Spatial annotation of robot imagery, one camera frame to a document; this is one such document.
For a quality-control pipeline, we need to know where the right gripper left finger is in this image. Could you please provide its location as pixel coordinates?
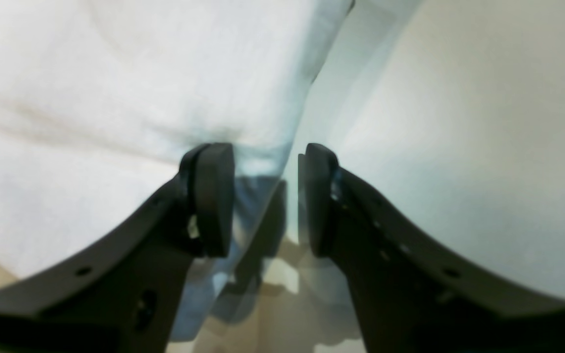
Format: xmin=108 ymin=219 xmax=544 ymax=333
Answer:
xmin=0 ymin=143 xmax=235 ymax=353

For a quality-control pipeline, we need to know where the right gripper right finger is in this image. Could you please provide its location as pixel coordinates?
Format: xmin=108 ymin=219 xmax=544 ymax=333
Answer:
xmin=299 ymin=143 xmax=565 ymax=353

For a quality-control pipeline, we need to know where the white t-shirt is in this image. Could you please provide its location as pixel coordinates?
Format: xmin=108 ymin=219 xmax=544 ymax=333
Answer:
xmin=0 ymin=0 xmax=354 ymax=342

